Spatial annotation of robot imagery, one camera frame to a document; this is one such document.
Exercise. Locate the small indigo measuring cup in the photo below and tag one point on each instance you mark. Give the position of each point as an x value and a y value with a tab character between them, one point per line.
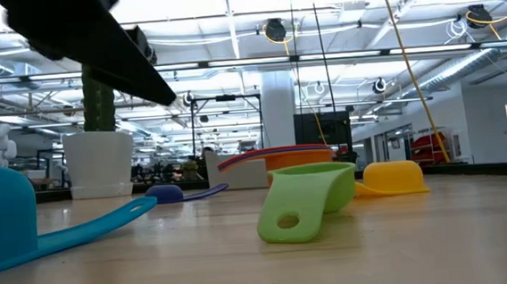
163	194

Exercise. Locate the green measuring cup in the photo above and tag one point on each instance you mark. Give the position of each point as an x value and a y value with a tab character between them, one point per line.
302	201

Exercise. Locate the red storage bins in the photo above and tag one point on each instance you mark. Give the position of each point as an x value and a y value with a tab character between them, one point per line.
428	147

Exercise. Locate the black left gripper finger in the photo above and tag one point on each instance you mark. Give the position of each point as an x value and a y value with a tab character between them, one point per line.
143	42
76	33

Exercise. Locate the yellow measuring cup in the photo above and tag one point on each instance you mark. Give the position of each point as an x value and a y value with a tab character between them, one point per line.
392	177

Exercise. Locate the orange measuring cup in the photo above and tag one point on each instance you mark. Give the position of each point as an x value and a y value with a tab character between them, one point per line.
299	161

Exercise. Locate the white hexagonal planter pot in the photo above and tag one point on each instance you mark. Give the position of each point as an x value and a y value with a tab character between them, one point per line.
98	162

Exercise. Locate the green cactus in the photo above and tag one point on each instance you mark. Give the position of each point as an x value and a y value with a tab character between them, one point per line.
99	112

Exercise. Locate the black monitor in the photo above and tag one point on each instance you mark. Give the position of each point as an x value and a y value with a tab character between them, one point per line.
322	128

